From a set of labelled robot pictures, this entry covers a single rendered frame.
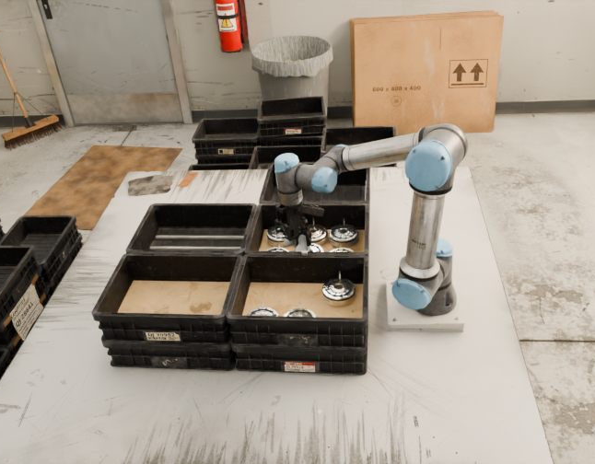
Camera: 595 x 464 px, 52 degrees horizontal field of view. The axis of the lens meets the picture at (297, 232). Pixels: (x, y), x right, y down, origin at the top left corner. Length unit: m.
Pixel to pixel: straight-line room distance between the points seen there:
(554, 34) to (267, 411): 3.80
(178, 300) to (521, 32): 3.57
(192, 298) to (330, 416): 0.58
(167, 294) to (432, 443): 0.93
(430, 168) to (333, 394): 0.71
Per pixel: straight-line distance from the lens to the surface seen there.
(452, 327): 2.02
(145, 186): 2.91
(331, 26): 4.76
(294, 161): 1.86
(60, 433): 1.94
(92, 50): 5.19
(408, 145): 1.78
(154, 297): 2.05
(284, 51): 4.73
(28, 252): 2.89
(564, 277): 3.47
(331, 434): 1.76
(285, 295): 1.96
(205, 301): 1.98
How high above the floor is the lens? 2.11
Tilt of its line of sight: 35 degrees down
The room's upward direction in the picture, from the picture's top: 5 degrees counter-clockwise
